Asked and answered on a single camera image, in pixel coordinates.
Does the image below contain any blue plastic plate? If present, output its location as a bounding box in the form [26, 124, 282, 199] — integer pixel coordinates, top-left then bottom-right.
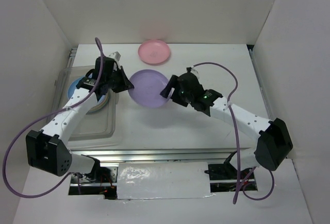
[67, 77, 83, 99]

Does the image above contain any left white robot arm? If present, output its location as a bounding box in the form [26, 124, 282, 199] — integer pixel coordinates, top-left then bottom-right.
[26, 52, 134, 182]

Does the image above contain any aluminium front rail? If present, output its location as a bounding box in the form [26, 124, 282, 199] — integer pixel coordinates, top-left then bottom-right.
[72, 148, 235, 164]

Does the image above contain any clear plastic bin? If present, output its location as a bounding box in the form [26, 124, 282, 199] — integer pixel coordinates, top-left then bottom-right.
[52, 66, 117, 141]

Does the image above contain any aluminium right side rail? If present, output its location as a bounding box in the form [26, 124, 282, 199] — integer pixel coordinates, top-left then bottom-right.
[246, 44, 274, 119]

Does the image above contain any purple cable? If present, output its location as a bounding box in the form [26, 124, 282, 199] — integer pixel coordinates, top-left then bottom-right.
[192, 62, 276, 204]
[3, 37, 106, 199]

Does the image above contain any aluminium rail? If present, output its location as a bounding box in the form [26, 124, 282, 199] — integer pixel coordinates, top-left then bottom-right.
[246, 44, 274, 119]
[72, 148, 235, 164]

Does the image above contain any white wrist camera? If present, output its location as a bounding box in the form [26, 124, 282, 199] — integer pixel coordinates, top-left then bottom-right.
[109, 51, 121, 62]
[186, 66, 199, 78]

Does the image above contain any pink plastic plate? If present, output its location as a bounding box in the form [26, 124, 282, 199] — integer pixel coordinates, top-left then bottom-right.
[138, 40, 171, 65]

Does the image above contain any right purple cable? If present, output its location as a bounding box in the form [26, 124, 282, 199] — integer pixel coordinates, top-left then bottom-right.
[192, 62, 276, 204]

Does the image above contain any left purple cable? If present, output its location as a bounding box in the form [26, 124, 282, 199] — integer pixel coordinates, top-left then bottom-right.
[3, 37, 106, 199]

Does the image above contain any purple plate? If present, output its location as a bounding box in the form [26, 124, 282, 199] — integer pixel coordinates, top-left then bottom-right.
[128, 69, 169, 108]

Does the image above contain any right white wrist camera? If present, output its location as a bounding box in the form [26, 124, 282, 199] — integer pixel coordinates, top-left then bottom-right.
[186, 66, 199, 78]

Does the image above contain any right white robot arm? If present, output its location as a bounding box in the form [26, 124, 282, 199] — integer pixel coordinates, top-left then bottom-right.
[160, 73, 293, 179]

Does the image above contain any cream plastic plate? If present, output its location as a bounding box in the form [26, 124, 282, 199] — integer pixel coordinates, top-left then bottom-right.
[87, 93, 110, 114]

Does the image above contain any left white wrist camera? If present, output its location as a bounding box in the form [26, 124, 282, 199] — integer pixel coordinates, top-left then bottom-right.
[109, 51, 121, 62]

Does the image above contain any white foil-edged board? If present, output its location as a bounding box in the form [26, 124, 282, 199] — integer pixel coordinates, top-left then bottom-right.
[117, 162, 211, 200]

